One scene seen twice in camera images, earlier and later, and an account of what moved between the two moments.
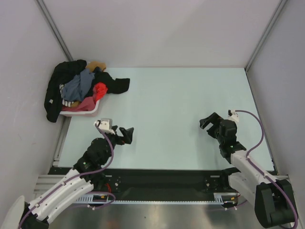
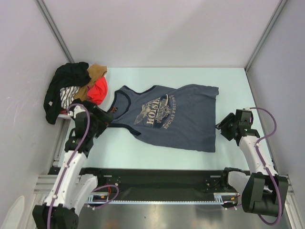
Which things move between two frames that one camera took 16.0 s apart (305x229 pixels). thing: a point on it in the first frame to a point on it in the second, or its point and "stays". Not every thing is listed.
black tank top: (61, 72) stays
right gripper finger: (214, 118) to (217, 127)
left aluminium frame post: (49, 16) stays
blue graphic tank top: (74, 89) to (181, 117)
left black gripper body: (115, 139) to (99, 125)
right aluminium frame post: (281, 4) stays
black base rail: (165, 184) stays
